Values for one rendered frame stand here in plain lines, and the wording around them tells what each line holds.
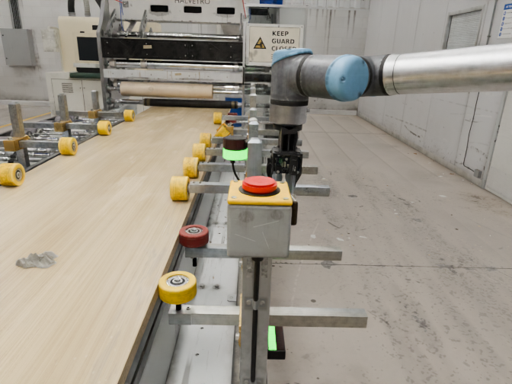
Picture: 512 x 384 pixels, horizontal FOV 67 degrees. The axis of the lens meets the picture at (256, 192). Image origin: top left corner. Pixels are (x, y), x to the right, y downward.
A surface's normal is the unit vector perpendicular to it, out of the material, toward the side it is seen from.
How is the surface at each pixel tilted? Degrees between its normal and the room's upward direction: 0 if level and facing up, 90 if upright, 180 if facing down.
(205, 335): 0
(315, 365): 0
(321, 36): 90
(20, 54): 90
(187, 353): 0
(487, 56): 58
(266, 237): 90
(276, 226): 90
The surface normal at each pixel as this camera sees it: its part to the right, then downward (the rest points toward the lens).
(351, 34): 0.01, 0.33
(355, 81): 0.64, 0.28
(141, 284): 0.03, -0.94
